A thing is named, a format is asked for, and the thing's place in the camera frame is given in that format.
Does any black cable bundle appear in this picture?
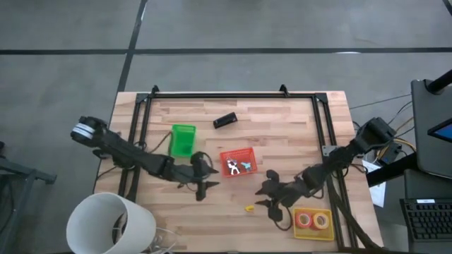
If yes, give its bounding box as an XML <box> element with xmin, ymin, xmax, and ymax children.
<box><xmin>326</xmin><ymin>176</ymin><xmax>386</xmax><ymax>253</ymax></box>

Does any black stand pole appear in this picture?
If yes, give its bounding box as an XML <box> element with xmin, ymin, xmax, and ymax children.
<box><xmin>427</xmin><ymin>68</ymin><xmax>452</xmax><ymax>95</ymax></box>

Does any black diagonal stand bar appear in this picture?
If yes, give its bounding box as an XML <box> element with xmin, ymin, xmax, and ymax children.
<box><xmin>365</xmin><ymin>152</ymin><xmax>420</xmax><ymax>188</ymax></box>

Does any grey metal floor stand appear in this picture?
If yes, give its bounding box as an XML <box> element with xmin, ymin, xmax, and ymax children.
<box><xmin>0</xmin><ymin>140</ymin><xmax>57</xmax><ymax>254</ymax></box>

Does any black power supply box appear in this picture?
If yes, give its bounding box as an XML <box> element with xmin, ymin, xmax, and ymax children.
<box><xmin>377</xmin><ymin>140</ymin><xmax>403</xmax><ymax>167</ymax></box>

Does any orange tape roll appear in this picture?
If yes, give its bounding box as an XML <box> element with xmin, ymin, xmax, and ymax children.
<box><xmin>295</xmin><ymin>211</ymin><xmax>314</xmax><ymax>230</ymax></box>

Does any white cylindrical bucket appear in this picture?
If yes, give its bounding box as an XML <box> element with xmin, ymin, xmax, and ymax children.
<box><xmin>66</xmin><ymin>192</ymin><xmax>157</xmax><ymax>254</ymax></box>

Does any yellow tape roll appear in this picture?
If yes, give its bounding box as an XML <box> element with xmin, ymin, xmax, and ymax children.
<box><xmin>312</xmin><ymin>212</ymin><xmax>330</xmax><ymax>230</ymax></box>

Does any black stapler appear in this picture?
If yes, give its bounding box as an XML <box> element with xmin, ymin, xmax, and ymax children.
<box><xmin>213</xmin><ymin>111</ymin><xmax>239</xmax><ymax>130</ymax></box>

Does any black stand platform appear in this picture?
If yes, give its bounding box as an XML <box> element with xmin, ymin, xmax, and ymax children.
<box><xmin>411</xmin><ymin>79</ymin><xmax>452</xmax><ymax>179</ymax></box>

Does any orange plastic basket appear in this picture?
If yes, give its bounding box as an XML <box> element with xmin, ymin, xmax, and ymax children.
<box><xmin>219</xmin><ymin>147</ymin><xmax>258</xmax><ymax>179</ymax></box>

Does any yellow plastic basket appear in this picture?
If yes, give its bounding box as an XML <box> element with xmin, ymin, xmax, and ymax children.
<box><xmin>292</xmin><ymin>207</ymin><xmax>335</xmax><ymax>242</ymax></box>

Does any green plastic basket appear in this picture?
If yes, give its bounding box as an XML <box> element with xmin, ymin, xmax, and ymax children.
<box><xmin>168</xmin><ymin>123</ymin><xmax>197</xmax><ymax>159</ymax></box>

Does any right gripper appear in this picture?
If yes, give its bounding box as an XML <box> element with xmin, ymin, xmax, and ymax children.
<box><xmin>256</xmin><ymin>170</ymin><xmax>311</xmax><ymax>222</ymax></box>

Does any monitor with blue screen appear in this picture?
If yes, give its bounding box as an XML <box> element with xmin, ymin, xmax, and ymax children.
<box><xmin>427</xmin><ymin>118</ymin><xmax>452</xmax><ymax>143</ymax></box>

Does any black aluminium table frame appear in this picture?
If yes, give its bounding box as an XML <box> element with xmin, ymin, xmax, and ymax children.
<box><xmin>118</xmin><ymin>83</ymin><xmax>359</xmax><ymax>250</ymax></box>

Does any white paper sheet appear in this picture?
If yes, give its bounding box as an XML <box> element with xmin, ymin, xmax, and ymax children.
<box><xmin>362</xmin><ymin>159</ymin><xmax>386</xmax><ymax>208</ymax></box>

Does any black stapler remover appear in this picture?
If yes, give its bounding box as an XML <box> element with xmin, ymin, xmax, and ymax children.
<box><xmin>225</xmin><ymin>158</ymin><xmax>242</xmax><ymax>176</ymax></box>

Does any black laptop keyboard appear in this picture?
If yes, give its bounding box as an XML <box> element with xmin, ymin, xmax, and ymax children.
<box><xmin>400</xmin><ymin>197</ymin><xmax>452</xmax><ymax>254</ymax></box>

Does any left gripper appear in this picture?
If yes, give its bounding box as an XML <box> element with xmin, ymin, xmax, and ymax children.
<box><xmin>165</xmin><ymin>151</ymin><xmax>220</xmax><ymax>202</ymax></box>

